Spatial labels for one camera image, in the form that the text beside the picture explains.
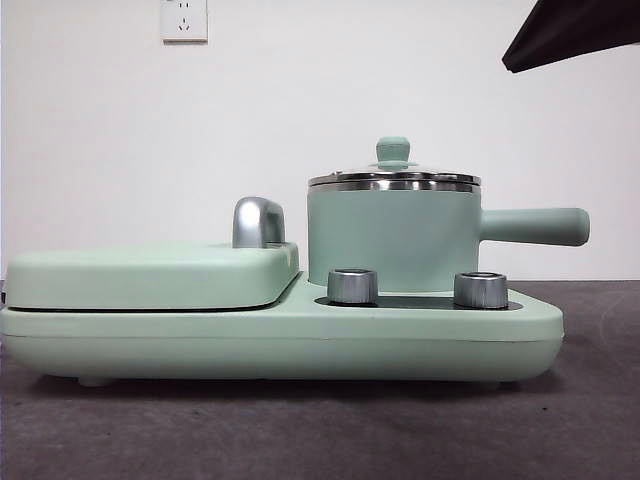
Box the glass lid with green knob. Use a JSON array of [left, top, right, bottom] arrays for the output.
[[307, 135, 483, 186]]

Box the chrome control knob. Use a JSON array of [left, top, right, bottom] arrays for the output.
[[453, 271, 510, 308], [326, 268, 380, 305]]

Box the mint green breakfast machine base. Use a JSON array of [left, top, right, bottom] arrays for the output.
[[0, 239, 567, 390]]

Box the mint green griddle lid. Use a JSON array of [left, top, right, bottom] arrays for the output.
[[7, 239, 302, 311]]

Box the mint green pot with handle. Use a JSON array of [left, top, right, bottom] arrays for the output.
[[305, 177, 592, 295]]

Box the chrome griddle lid handle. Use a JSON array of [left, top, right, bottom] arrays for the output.
[[232, 196, 288, 250]]

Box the white wall socket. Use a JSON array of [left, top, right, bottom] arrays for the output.
[[160, 0, 209, 44]]

